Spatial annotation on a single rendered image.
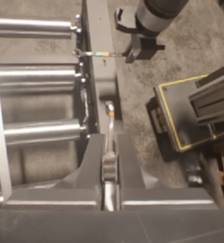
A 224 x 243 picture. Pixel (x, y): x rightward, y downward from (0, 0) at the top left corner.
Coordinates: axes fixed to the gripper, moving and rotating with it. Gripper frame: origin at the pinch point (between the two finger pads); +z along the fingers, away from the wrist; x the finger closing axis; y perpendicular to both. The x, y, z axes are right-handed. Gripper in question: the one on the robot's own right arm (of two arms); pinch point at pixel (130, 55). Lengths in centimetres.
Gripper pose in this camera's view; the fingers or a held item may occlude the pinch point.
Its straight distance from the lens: 62.2
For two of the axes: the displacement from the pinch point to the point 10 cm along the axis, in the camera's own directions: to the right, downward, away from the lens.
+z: -2.3, 1.8, 9.6
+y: 9.7, -0.8, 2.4
